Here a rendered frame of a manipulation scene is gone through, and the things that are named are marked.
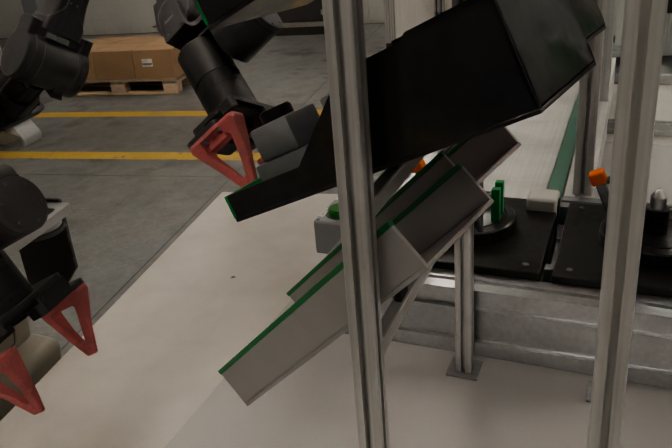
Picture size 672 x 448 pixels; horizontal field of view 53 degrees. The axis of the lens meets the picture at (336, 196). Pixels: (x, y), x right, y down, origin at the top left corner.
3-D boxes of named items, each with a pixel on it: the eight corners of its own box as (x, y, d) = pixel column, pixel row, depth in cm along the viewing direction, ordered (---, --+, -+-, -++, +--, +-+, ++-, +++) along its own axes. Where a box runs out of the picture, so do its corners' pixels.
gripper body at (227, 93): (291, 121, 80) (263, 73, 82) (237, 107, 71) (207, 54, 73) (254, 154, 82) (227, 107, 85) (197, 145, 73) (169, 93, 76)
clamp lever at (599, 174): (606, 225, 93) (587, 176, 92) (607, 219, 95) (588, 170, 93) (633, 218, 92) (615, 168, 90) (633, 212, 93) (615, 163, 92)
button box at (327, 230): (315, 253, 113) (312, 219, 111) (360, 203, 131) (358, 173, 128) (355, 258, 111) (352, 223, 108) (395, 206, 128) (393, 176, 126)
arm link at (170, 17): (208, 40, 89) (155, 12, 82) (267, -23, 84) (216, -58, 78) (234, 106, 83) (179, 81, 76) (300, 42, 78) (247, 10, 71)
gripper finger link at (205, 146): (302, 172, 73) (262, 105, 76) (262, 167, 67) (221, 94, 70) (259, 209, 75) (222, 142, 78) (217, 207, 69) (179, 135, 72)
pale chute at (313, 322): (246, 407, 66) (217, 371, 66) (321, 336, 76) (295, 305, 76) (428, 269, 48) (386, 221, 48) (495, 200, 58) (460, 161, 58)
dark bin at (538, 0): (236, 223, 57) (196, 143, 57) (321, 170, 67) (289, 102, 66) (542, 113, 40) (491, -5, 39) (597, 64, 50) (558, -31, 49)
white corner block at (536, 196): (525, 221, 107) (526, 198, 105) (529, 210, 111) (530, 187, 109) (556, 224, 105) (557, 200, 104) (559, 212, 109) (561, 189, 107)
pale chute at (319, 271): (310, 323, 78) (285, 293, 79) (367, 272, 88) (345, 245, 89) (473, 189, 60) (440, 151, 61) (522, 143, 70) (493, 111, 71)
